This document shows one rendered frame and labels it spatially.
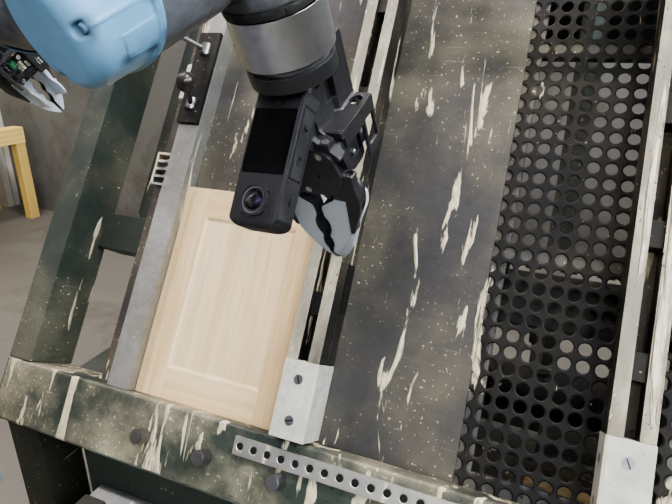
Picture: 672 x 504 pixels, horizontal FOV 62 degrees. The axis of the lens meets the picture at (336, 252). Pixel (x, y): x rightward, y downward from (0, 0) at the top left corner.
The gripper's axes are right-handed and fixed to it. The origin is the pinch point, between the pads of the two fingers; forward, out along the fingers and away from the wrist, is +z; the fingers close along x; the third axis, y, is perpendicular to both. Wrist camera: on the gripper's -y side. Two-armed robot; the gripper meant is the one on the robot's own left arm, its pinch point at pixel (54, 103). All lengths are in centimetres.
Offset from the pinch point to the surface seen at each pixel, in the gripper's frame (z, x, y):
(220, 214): 25.5, 3.5, 22.7
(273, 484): 33, -29, 60
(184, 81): 6.3, 16.9, 13.7
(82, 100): 190, 81, -330
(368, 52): 13, 39, 38
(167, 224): 24.2, -3.6, 14.8
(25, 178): 228, 9, -375
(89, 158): 19.0, -0.8, -10.6
